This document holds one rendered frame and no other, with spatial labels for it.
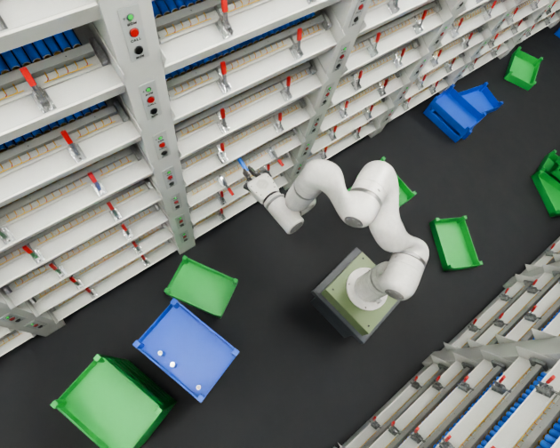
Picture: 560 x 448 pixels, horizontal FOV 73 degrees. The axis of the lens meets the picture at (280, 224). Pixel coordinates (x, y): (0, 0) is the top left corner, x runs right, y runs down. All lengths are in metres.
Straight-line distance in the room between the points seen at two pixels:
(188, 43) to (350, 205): 0.57
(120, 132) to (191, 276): 1.08
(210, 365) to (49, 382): 0.86
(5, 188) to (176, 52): 0.51
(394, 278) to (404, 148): 1.43
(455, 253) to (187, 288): 1.53
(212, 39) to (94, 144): 0.39
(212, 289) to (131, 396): 0.67
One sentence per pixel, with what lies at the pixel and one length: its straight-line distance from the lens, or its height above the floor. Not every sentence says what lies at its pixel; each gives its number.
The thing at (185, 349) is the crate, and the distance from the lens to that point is 1.46.
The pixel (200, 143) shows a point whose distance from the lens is 1.29.
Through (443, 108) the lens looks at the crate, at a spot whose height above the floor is 0.13.
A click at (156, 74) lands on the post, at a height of 1.24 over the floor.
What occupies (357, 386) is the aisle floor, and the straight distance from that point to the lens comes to 2.05.
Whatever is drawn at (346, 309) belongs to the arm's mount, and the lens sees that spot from 1.68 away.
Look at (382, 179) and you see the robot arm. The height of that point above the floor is 1.06.
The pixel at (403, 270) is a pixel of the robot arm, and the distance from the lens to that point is 1.34.
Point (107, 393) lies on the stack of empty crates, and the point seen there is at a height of 0.40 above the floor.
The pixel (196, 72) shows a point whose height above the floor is 1.11.
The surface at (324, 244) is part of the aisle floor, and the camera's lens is 2.13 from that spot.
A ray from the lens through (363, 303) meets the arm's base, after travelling 1.70.
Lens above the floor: 1.94
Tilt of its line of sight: 66 degrees down
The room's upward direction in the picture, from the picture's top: 22 degrees clockwise
